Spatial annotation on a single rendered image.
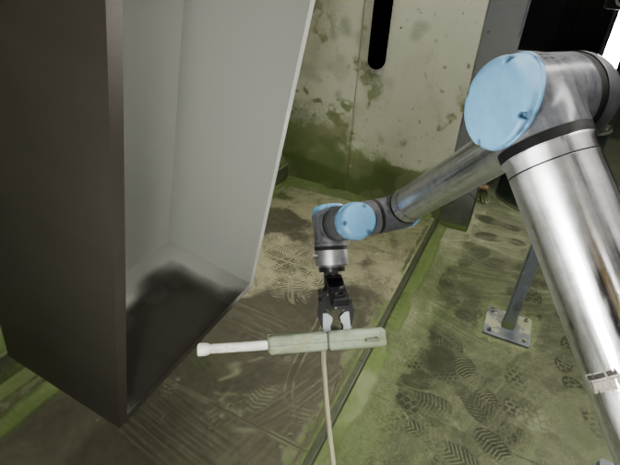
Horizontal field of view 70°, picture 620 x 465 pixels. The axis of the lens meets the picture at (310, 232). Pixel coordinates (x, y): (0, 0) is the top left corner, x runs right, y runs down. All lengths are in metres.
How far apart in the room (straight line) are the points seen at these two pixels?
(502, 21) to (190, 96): 1.73
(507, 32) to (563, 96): 1.99
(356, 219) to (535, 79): 0.58
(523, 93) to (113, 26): 0.49
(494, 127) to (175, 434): 1.39
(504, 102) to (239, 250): 1.03
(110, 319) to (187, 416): 0.86
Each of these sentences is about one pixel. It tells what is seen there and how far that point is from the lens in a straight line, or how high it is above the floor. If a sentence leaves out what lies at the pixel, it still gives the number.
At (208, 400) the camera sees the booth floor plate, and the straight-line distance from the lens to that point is 1.72.
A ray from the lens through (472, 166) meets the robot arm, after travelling 0.88.
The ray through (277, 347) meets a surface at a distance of 1.15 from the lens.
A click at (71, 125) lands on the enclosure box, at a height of 1.19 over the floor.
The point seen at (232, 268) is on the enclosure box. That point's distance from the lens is 1.51.
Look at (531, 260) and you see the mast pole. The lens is 2.04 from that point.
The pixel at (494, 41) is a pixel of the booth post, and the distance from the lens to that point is 2.61.
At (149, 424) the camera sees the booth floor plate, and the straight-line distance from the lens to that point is 1.70.
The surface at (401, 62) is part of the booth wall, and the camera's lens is 2.71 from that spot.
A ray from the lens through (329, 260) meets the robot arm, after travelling 1.17.
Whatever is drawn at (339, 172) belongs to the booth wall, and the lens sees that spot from 3.02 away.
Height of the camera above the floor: 1.39
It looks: 31 degrees down
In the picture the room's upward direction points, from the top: 3 degrees clockwise
